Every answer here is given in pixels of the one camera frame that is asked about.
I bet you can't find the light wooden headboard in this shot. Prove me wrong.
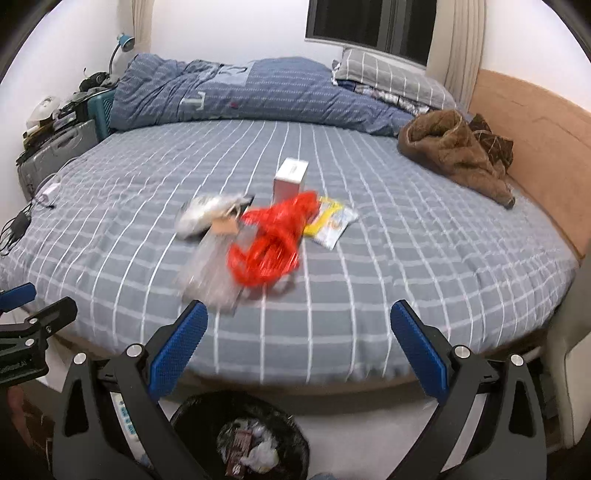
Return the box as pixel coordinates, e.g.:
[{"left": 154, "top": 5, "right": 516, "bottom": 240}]
[{"left": 468, "top": 68, "right": 591, "bottom": 259}]

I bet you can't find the clear bubble wrap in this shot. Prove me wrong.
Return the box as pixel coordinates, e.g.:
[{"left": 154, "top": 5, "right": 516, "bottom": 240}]
[{"left": 178, "top": 228, "right": 245, "bottom": 310}]

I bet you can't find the red plastic bag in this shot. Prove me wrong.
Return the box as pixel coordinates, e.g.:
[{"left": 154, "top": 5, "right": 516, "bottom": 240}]
[{"left": 228, "top": 191, "right": 319, "bottom": 289}]

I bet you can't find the blue striped quilt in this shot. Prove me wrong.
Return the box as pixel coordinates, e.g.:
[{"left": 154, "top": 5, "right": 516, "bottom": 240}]
[{"left": 108, "top": 53, "right": 458, "bottom": 137}]

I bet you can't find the dark brown patterned cushion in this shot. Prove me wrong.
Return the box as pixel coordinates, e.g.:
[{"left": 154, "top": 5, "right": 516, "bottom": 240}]
[{"left": 468, "top": 113, "right": 515, "bottom": 175}]

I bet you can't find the cream pleated curtain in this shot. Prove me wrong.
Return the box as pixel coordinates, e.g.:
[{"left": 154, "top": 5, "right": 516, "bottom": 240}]
[
  {"left": 117, "top": 0, "right": 153, "bottom": 61},
  {"left": 425, "top": 0, "right": 490, "bottom": 112}
]

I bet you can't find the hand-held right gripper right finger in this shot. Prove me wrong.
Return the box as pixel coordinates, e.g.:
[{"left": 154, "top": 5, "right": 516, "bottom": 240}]
[{"left": 390, "top": 299, "right": 550, "bottom": 480}]

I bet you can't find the teal suitcase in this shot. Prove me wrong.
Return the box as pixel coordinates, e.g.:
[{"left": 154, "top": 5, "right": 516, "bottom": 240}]
[{"left": 85, "top": 88, "right": 116, "bottom": 139}]

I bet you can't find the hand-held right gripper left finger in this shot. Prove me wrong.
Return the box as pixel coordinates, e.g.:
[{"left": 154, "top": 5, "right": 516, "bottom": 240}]
[{"left": 52, "top": 299, "right": 218, "bottom": 480}]

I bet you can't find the white cardboard box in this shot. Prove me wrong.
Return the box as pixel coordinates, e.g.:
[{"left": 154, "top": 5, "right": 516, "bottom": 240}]
[{"left": 273, "top": 158, "right": 309, "bottom": 204}]

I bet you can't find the dark window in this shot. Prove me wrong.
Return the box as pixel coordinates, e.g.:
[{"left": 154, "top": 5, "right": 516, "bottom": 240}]
[{"left": 305, "top": 0, "right": 437, "bottom": 69}]

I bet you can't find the dark patterned pillow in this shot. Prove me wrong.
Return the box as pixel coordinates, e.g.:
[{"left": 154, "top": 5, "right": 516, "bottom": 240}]
[{"left": 337, "top": 80, "right": 444, "bottom": 116}]

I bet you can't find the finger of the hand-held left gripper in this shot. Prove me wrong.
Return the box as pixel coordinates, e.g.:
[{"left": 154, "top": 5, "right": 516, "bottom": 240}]
[
  {"left": 0, "top": 296, "right": 78, "bottom": 344},
  {"left": 0, "top": 283, "right": 38, "bottom": 312}
]

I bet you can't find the person's left forearm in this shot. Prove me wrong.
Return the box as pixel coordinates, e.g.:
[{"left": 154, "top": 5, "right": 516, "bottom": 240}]
[{"left": 0, "top": 383, "right": 28, "bottom": 444}]

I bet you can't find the brown fleece garment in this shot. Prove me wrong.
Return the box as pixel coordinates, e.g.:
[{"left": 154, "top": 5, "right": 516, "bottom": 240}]
[{"left": 398, "top": 109, "right": 517, "bottom": 209}]

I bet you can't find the cream chair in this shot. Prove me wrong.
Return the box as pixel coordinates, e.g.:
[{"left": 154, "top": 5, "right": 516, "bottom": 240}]
[{"left": 542, "top": 272, "right": 591, "bottom": 450}]

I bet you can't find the white round fan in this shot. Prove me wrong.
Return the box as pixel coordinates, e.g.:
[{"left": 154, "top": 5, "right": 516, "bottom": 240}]
[{"left": 25, "top": 95, "right": 63, "bottom": 127}]

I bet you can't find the black device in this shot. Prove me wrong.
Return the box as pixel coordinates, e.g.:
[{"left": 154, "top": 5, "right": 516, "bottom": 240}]
[{"left": 78, "top": 71, "right": 116, "bottom": 93}]

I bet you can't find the black cable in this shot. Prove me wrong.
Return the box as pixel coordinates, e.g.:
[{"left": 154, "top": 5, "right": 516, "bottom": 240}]
[{"left": 0, "top": 203, "right": 33, "bottom": 254}]

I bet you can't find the grey checked pillow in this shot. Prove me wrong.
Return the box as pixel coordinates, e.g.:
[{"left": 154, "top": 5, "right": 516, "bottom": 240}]
[{"left": 332, "top": 47, "right": 458, "bottom": 107}]

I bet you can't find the blue desk lamp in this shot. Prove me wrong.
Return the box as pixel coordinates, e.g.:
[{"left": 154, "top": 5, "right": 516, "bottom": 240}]
[{"left": 108, "top": 32, "right": 136, "bottom": 77}]

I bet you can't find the yellow snack packet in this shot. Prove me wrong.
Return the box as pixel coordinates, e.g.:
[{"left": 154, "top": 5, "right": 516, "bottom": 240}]
[{"left": 302, "top": 196, "right": 358, "bottom": 251}]

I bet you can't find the white plastic bag with tag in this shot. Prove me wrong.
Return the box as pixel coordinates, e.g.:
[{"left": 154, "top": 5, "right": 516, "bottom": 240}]
[{"left": 178, "top": 194, "right": 254, "bottom": 238}]

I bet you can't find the black lined trash bin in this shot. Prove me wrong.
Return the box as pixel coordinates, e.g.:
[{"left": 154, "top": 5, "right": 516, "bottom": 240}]
[{"left": 168, "top": 391, "right": 310, "bottom": 480}]

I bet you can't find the grey hard suitcase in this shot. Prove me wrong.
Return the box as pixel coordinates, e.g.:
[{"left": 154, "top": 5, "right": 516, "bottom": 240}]
[{"left": 17, "top": 120, "right": 95, "bottom": 199}]

